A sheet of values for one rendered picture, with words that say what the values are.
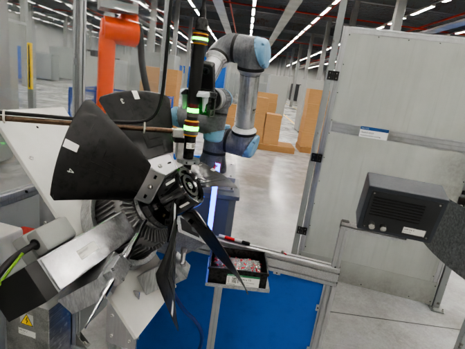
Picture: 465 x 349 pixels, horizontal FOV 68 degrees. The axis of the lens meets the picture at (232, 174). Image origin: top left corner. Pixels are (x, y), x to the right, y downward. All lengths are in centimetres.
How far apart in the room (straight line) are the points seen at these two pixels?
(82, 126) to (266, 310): 113
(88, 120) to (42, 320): 62
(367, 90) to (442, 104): 51
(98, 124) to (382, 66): 227
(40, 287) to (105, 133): 33
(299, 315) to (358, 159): 153
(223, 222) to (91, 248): 93
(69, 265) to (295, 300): 102
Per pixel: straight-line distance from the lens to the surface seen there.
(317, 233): 297
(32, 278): 74
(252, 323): 166
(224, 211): 165
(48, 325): 118
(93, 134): 80
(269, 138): 853
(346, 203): 288
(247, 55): 146
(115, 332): 117
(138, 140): 104
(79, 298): 87
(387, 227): 139
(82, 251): 83
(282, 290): 155
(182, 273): 112
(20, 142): 105
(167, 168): 101
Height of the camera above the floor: 151
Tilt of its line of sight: 15 degrees down
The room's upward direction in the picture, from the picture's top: 8 degrees clockwise
